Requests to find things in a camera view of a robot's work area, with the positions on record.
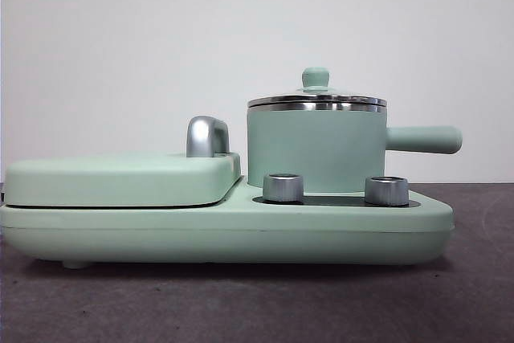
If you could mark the silver control knob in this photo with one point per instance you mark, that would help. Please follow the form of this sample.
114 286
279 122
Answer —
386 191
283 189

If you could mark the glass lid with green knob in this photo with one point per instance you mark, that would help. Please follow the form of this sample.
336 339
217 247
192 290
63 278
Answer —
314 78

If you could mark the mint green breakfast machine base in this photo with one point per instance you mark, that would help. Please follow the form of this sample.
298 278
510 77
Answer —
361 234

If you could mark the mint green hinged griddle cover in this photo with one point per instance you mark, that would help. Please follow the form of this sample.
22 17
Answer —
100 178

